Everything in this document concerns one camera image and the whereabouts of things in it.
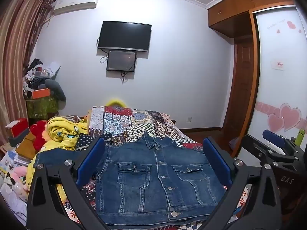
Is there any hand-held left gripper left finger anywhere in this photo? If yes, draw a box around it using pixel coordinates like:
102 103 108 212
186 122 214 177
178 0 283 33
26 136 113 230

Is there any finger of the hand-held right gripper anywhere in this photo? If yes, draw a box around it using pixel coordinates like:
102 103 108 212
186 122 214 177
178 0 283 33
262 129 292 156
240 135 298 165

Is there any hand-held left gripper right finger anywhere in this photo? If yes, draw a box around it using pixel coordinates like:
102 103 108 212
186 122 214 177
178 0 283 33
203 136 283 230

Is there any blue denim jacket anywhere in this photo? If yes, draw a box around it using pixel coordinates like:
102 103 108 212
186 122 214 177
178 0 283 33
34 131 227 227

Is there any navy dotted cloth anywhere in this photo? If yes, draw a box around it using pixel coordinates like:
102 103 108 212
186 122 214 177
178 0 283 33
74 133 113 152

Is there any purple bag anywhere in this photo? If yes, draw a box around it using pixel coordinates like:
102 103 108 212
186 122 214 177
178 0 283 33
229 136 241 154

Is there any green bottle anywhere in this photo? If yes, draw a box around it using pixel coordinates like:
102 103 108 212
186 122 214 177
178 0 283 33
296 129 306 147

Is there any yellow cartoon blanket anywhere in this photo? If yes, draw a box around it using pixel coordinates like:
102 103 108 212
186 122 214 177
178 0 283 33
26 116 90 211

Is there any white heart-print sliding door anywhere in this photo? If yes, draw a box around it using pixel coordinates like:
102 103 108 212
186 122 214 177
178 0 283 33
254 6 307 148

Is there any patchwork bedspread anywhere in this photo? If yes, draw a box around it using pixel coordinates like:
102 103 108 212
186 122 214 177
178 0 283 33
64 105 250 230

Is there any red plush toy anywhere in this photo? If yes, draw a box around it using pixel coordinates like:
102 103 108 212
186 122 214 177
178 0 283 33
30 120 49 150

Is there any yellow fluffy object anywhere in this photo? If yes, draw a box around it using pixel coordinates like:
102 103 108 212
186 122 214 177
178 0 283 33
106 98 126 107

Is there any brown box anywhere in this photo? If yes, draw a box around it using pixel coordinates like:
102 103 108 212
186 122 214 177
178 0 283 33
16 132 37 160

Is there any white door label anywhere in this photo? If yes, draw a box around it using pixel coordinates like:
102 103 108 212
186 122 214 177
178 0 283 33
271 59 285 71

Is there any green patterned cloth cover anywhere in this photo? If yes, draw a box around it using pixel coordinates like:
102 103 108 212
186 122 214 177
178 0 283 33
26 96 59 120

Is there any pink plush toy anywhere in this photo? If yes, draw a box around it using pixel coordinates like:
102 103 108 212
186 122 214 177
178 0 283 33
0 165 30 202

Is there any red box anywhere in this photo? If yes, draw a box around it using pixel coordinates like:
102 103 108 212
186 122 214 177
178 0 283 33
5 118 30 139

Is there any stack of magazines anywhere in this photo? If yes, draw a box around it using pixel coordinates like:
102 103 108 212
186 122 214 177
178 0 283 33
0 149 31 173

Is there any orange box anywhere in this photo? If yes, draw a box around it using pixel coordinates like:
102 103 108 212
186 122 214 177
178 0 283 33
32 89 51 99

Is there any pile of clutter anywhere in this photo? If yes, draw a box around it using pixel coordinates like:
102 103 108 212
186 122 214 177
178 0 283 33
23 58 61 94

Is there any brown striped curtain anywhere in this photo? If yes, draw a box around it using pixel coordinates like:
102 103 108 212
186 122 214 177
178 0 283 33
0 0 57 146

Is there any wooden overhead cabinet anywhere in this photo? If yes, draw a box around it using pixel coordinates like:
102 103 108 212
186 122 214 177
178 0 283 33
207 0 297 38

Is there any white air conditioner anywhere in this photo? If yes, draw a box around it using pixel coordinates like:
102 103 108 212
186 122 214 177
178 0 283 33
53 0 100 17

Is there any black monitor cable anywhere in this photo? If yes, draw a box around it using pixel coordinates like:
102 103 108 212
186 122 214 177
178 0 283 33
120 71 135 85

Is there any small black wall monitor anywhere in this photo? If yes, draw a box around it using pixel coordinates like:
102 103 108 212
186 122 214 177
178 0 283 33
106 50 137 72

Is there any black wall television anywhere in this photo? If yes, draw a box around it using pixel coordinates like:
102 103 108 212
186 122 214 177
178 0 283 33
97 21 152 53

